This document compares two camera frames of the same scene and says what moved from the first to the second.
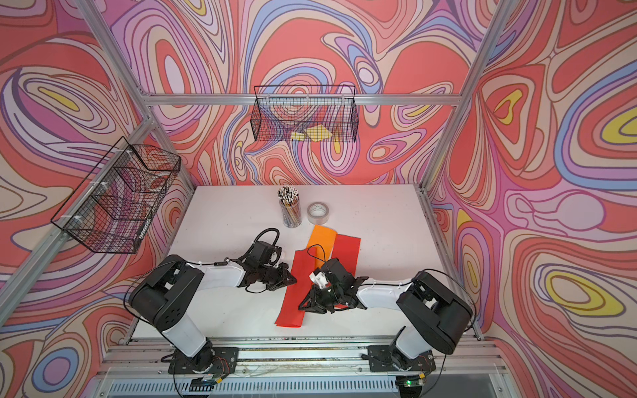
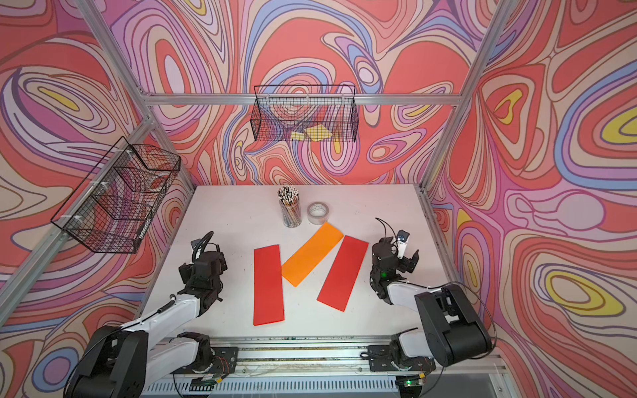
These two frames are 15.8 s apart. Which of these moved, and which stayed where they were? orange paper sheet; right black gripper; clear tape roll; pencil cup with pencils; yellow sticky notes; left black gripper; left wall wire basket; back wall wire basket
Moved: right black gripper; left black gripper
Stayed: pencil cup with pencils; orange paper sheet; left wall wire basket; back wall wire basket; yellow sticky notes; clear tape roll
